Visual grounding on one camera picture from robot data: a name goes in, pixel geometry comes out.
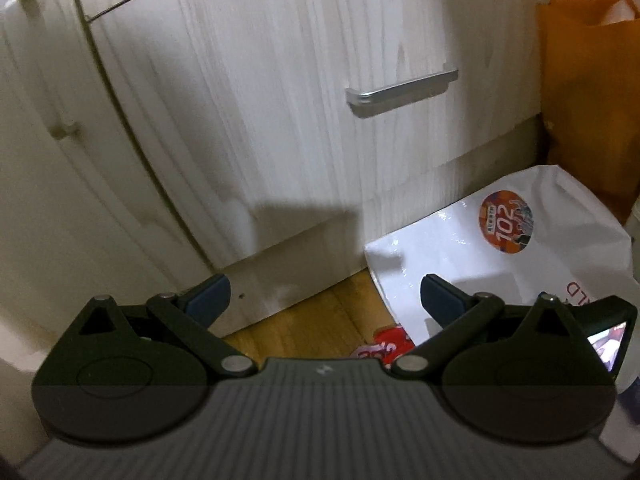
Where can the orange fabric tote bag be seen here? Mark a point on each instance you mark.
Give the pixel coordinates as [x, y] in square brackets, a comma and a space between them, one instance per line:
[589, 52]

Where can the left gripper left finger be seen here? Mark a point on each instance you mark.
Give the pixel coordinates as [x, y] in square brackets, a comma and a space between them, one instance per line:
[184, 321]

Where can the left door metal handle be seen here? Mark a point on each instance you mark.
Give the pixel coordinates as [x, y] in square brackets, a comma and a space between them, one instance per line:
[24, 37]

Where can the left cabinet door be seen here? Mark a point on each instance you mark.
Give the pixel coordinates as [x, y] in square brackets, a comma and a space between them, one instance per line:
[81, 216]

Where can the red snack wrapper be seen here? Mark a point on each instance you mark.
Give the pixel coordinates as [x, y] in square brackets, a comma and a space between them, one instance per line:
[389, 343]

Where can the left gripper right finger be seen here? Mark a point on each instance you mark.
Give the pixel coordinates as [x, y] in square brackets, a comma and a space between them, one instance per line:
[464, 319]

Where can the lower drawer metal handle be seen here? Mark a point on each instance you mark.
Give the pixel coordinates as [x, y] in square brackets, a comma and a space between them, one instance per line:
[382, 95]

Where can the white printed plastic bag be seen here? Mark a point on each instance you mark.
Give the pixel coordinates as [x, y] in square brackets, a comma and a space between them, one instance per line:
[554, 385]

